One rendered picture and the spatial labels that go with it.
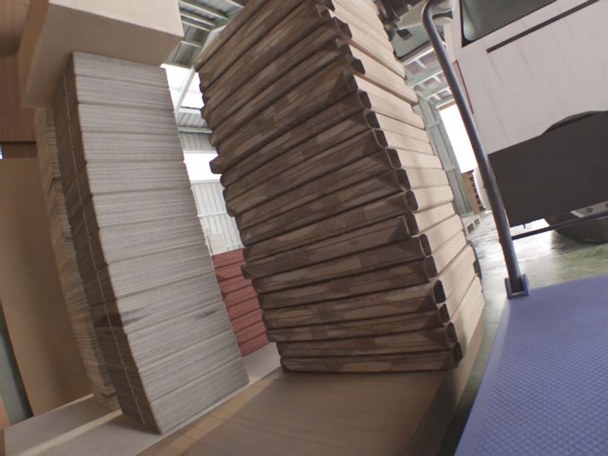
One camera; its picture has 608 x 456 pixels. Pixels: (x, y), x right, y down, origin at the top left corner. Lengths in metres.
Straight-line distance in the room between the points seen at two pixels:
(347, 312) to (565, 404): 0.46
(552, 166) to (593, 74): 1.15
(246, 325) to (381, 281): 0.67
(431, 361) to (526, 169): 0.42
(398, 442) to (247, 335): 0.80
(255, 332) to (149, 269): 0.57
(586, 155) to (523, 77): 1.13
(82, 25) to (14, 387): 1.25
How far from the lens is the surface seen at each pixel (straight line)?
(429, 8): 0.89
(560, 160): 0.71
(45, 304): 1.42
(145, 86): 1.00
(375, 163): 0.64
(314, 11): 0.76
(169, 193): 0.88
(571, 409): 0.37
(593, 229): 1.80
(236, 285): 1.18
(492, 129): 1.77
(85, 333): 1.11
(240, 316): 1.20
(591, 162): 0.71
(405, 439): 0.54
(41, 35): 0.96
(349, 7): 0.90
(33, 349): 1.41
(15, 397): 1.55
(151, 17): 0.98
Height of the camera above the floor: 0.40
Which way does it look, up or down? 4 degrees up
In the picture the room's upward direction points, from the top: 17 degrees counter-clockwise
